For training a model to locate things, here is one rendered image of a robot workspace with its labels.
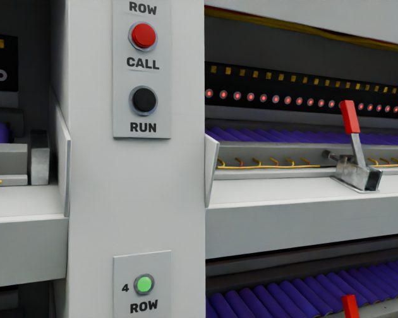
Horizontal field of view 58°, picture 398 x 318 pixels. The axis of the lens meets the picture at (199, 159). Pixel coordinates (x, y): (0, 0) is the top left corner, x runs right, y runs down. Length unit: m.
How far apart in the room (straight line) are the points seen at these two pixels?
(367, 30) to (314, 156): 0.14
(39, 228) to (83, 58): 0.11
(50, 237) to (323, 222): 0.23
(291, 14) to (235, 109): 0.17
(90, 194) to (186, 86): 0.10
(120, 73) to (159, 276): 0.14
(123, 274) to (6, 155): 0.11
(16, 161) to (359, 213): 0.30
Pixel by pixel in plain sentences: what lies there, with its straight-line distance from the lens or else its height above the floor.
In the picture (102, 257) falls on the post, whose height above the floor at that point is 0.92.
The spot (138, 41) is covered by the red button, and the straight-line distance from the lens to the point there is 0.25.
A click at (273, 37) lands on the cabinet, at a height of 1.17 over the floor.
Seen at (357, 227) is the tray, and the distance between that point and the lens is 0.38.
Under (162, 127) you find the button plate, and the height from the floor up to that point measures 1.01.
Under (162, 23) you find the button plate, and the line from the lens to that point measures 0.27.
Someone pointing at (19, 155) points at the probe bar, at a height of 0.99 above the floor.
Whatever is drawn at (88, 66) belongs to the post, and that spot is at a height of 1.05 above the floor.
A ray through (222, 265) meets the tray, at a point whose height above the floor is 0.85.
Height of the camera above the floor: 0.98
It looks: 1 degrees up
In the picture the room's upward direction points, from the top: straight up
